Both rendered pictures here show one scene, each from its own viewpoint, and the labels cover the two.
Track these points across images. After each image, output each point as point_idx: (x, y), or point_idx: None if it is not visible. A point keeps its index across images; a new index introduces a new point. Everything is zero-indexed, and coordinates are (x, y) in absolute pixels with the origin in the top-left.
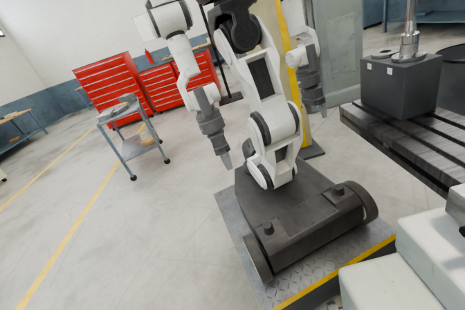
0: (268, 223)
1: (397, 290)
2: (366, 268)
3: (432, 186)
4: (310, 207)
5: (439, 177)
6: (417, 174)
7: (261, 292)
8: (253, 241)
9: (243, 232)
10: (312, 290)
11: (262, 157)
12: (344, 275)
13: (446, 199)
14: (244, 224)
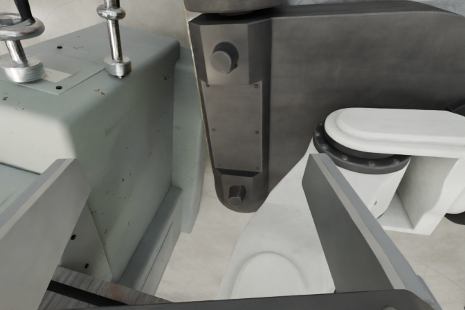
0: (223, 66)
1: (34, 153)
2: (58, 150)
3: (74, 278)
4: (244, 144)
5: (53, 298)
6: (94, 286)
7: None
8: (221, 4)
9: None
10: None
11: (249, 245)
12: (48, 125)
13: (60, 268)
14: None
